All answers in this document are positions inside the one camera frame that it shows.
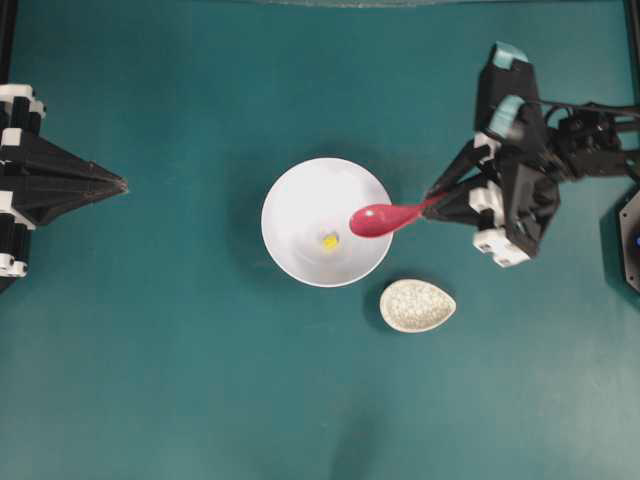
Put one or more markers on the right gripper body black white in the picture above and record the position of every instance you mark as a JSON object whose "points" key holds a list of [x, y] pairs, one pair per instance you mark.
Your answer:
{"points": [[516, 203]]}

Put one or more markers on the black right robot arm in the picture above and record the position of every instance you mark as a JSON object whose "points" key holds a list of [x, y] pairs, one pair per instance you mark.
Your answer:
{"points": [[583, 141]]}

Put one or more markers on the black left frame rail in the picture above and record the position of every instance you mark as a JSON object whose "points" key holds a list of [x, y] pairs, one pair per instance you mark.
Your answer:
{"points": [[8, 17]]}

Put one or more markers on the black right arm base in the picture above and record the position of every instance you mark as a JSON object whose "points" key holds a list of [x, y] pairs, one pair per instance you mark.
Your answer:
{"points": [[628, 229]]}

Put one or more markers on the black frame rail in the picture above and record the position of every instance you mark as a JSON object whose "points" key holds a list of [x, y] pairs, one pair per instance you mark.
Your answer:
{"points": [[632, 24], [8, 17]]}

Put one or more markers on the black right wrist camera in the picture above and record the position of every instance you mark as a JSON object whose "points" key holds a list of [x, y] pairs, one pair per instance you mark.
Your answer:
{"points": [[505, 90]]}

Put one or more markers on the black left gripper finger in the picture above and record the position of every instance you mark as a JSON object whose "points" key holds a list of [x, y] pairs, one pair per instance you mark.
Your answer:
{"points": [[37, 201], [33, 152]]}

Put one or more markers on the white round bowl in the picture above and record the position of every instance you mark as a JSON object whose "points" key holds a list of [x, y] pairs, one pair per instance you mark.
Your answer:
{"points": [[315, 198]]}

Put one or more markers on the black right frame rail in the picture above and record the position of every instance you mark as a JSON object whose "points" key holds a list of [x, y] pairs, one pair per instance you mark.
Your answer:
{"points": [[632, 24]]}

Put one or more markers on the yellow hexagonal prism block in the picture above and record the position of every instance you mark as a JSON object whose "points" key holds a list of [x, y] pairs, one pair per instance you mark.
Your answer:
{"points": [[330, 242]]}

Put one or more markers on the pink plastic spoon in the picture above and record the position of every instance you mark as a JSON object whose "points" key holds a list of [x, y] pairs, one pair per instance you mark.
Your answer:
{"points": [[378, 220]]}

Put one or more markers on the speckled ceramic spoon rest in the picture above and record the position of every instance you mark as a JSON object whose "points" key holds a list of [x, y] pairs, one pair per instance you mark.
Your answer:
{"points": [[415, 306]]}

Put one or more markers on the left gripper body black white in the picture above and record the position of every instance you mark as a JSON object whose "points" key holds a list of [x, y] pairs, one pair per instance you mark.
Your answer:
{"points": [[21, 112]]}

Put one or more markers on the green mat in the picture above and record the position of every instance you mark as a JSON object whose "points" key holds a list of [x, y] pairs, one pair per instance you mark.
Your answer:
{"points": [[155, 338]]}

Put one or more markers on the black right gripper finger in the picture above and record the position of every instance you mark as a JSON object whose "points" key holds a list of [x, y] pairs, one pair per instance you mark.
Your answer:
{"points": [[465, 161], [454, 206]]}

